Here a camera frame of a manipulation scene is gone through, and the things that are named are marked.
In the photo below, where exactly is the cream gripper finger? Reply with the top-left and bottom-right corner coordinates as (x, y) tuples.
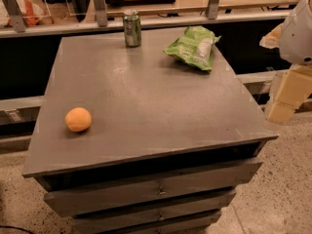
(259, 23), (282, 49)
(265, 64), (312, 124)

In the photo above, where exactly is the green rice chip bag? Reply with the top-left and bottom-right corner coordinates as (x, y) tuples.
(164, 26), (220, 72)

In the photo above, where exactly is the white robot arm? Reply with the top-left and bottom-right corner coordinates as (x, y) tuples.
(259, 0), (312, 124)

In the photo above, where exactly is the orange white bag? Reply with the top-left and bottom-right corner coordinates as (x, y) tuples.
(0, 0), (55, 27)

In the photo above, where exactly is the green soda can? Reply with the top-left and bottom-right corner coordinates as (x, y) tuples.
(123, 10), (141, 47)

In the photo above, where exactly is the top drawer knob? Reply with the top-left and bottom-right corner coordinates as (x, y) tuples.
(157, 186), (167, 197)

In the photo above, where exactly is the grey drawer cabinet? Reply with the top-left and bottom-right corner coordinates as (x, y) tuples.
(23, 28), (275, 234)

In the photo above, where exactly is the orange fruit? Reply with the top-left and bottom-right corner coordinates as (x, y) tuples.
(64, 107), (92, 133)

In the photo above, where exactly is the right metal railing post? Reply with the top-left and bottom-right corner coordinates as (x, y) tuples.
(205, 0), (219, 20)

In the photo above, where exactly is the metal railing post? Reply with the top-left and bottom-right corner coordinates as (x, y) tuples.
(2, 0), (27, 32)
(205, 0), (219, 20)
(94, 0), (107, 27)

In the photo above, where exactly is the middle metal railing post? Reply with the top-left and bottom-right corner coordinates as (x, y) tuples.
(94, 0), (107, 27)

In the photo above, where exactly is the left metal railing post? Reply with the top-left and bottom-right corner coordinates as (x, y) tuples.
(2, 0), (27, 32)

